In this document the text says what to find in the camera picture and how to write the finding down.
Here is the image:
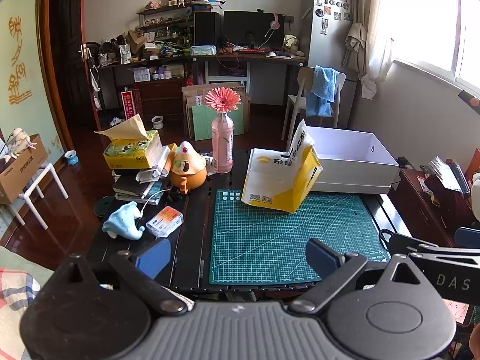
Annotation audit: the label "dark wooden door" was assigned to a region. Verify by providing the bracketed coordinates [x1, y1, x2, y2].
[49, 0, 102, 139]

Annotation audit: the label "stack of books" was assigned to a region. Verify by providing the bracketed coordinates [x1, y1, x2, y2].
[112, 144, 177, 206]

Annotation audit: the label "cluttered dark shelf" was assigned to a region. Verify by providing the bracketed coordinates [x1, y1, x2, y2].
[84, 2, 196, 110]

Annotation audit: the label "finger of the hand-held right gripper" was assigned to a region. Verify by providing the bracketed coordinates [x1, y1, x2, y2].
[454, 227, 480, 249]
[386, 232, 480, 267]

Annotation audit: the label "yellow white shopping bag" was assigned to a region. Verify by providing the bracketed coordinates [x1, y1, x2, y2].
[242, 119, 323, 214]

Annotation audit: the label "yellow tissue box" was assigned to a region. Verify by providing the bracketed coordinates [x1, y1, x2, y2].
[94, 113, 162, 169]

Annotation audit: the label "pink gerbera flower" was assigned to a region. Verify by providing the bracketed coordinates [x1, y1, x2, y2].
[204, 87, 242, 114]

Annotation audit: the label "blue towel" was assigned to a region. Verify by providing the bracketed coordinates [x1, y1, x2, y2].
[305, 65, 338, 118]

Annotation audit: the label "pink headphones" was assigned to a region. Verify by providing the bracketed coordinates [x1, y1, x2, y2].
[264, 13, 282, 38]

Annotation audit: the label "flattened cardboard boxes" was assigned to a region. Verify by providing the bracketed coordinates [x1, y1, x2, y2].
[182, 82, 252, 140]

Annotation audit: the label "red sign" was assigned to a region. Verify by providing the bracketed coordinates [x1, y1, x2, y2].
[121, 89, 135, 121]

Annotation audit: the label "pink plastic bottle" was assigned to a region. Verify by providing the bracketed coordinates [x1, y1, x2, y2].
[211, 112, 234, 174]

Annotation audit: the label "black computer tower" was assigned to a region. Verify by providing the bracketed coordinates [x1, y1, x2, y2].
[194, 12, 222, 47]

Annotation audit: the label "clear box with orange label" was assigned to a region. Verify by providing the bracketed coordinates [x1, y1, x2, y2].
[145, 206, 184, 238]

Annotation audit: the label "white chair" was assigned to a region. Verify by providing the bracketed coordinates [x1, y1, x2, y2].
[282, 67, 346, 147]

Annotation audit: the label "black computer monitor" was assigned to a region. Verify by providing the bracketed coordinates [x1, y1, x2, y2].
[224, 10, 285, 49]

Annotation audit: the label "white storage box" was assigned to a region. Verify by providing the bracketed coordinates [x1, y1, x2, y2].
[305, 126, 400, 194]

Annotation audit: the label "plaid cloth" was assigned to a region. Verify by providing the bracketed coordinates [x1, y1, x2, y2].
[0, 268, 40, 313]

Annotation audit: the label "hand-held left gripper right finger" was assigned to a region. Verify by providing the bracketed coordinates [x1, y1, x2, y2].
[288, 238, 432, 314]

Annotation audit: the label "silver foil bag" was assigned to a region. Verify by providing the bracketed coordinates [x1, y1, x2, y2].
[420, 155, 471, 199]

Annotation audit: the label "dark wooden desk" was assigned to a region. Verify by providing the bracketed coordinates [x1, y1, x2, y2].
[187, 52, 308, 106]

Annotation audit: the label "dark wooden side table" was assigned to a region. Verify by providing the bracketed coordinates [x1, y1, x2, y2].
[388, 169, 480, 248]

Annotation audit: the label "open cardboard box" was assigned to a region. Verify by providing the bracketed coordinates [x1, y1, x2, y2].
[0, 134, 49, 205]

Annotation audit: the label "beige hanging cloth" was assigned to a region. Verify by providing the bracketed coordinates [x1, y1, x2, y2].
[343, 22, 370, 79]

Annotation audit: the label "window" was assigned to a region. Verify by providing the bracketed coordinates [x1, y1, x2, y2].
[392, 0, 480, 91]

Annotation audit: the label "green board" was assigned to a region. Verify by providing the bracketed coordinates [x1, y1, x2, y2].
[192, 104, 245, 141]

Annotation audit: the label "white cable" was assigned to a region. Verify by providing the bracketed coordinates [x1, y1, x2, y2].
[140, 189, 167, 214]

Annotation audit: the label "silver refrigerator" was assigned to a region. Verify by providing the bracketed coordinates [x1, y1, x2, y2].
[307, 0, 361, 128]

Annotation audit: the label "black round disc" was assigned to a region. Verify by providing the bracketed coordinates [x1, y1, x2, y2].
[94, 197, 113, 216]

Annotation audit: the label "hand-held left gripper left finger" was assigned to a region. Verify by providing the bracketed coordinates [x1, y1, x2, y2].
[48, 237, 189, 316]

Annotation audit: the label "white curtain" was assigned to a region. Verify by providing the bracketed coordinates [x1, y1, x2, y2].
[360, 0, 398, 100]

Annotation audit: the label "green cutting mat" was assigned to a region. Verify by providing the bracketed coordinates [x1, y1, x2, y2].
[208, 189, 391, 285]

